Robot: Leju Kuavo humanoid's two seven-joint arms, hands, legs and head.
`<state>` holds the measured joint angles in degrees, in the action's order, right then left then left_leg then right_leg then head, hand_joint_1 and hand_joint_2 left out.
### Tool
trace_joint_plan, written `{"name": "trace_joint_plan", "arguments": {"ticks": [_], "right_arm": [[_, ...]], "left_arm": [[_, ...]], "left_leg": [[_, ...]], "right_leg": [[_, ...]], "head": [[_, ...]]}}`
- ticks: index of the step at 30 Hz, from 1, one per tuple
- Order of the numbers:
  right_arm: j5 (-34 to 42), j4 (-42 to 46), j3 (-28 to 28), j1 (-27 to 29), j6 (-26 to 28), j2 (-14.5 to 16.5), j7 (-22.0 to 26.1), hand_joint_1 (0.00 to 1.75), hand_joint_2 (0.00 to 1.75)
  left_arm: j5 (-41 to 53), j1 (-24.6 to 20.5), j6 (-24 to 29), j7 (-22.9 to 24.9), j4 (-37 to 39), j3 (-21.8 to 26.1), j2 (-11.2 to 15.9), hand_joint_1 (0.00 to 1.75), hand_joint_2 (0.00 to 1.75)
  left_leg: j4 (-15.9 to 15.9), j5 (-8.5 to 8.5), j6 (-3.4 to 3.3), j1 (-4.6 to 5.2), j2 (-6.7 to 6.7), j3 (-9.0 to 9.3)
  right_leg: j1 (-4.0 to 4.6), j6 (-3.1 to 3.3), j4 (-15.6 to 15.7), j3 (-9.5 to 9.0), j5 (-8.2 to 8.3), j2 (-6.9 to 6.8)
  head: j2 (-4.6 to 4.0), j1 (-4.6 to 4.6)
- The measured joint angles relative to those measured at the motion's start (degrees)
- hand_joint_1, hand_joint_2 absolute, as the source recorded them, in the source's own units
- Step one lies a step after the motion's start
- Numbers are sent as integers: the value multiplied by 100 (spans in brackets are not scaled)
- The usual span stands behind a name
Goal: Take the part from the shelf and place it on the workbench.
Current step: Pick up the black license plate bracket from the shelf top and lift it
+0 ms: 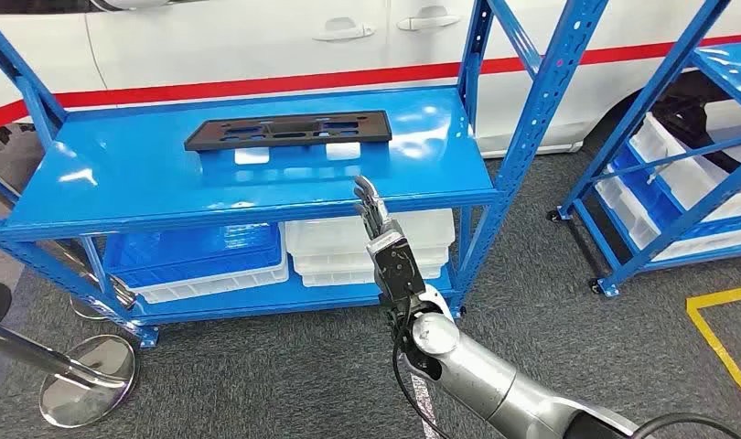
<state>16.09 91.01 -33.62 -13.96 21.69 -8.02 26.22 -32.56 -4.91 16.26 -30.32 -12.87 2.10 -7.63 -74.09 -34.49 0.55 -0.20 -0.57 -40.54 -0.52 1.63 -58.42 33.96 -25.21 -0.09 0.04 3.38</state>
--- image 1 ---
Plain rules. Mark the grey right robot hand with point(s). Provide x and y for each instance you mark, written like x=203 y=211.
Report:
x=373 y=209

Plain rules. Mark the black plastic frame part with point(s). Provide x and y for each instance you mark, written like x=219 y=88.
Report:
x=370 y=124

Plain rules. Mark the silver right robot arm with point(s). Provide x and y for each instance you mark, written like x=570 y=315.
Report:
x=467 y=369

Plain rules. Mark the blue metal shelf rack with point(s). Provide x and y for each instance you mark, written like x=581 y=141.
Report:
x=731 y=66
x=134 y=169

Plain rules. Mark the white plastic bin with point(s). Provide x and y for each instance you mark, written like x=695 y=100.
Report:
x=328 y=236
x=628 y=215
x=225 y=286
x=334 y=274
x=692 y=179

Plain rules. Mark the white car with red stripe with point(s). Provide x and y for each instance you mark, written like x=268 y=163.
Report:
x=225 y=48

